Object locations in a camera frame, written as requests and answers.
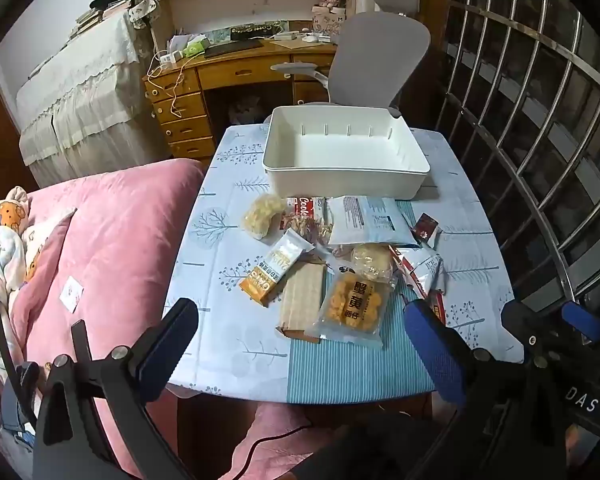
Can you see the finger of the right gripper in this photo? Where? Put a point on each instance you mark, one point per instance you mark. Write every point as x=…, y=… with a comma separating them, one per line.
x=583, y=321
x=534, y=331

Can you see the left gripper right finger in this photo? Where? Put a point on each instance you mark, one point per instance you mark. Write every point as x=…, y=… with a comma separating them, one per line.
x=442, y=350

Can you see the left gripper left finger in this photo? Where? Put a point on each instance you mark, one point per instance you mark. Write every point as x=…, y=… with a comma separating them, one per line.
x=158, y=351

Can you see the white red-striped snack bag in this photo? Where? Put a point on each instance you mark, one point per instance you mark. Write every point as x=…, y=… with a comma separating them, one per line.
x=423, y=272

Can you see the orange cracker clear pack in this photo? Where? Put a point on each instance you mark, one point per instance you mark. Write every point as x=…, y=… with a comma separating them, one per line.
x=353, y=310

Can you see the dark red snowflake packet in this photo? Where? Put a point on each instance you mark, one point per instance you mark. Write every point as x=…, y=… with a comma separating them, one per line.
x=427, y=230

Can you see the orange white biscuit bar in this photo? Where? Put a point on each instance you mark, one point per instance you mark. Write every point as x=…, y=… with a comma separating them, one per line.
x=262, y=280

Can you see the beige wafer pack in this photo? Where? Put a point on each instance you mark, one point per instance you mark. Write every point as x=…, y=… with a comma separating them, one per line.
x=301, y=301

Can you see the light blue white pouch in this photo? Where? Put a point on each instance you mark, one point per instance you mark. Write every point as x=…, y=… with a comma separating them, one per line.
x=368, y=220

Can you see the clear bag puffed rice cake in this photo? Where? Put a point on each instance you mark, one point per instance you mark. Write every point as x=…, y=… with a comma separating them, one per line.
x=259, y=216

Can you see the nut cluster clear pack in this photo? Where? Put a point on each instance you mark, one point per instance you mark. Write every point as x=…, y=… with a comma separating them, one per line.
x=313, y=230

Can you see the red cookie package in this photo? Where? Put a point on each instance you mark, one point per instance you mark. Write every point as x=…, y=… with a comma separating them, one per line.
x=312, y=208

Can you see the pink quilt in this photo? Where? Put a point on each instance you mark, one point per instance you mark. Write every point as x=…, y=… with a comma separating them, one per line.
x=100, y=282

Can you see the cartoon print blanket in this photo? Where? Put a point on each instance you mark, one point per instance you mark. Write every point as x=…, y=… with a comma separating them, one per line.
x=14, y=220

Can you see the white plastic storage bin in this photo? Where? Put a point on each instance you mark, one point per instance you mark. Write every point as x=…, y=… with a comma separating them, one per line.
x=331, y=150

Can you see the lace covered cabinet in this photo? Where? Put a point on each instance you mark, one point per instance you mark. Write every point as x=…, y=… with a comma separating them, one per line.
x=84, y=111

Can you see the wooden desk with drawers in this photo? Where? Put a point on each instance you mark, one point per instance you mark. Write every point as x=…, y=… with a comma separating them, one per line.
x=196, y=100

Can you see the grey office chair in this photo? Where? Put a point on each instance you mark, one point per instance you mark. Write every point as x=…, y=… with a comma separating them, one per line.
x=377, y=54

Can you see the black keyboard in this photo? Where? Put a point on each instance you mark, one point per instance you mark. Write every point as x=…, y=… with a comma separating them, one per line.
x=232, y=47

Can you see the doll on desk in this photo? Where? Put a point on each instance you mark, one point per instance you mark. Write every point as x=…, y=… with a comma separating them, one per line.
x=328, y=16

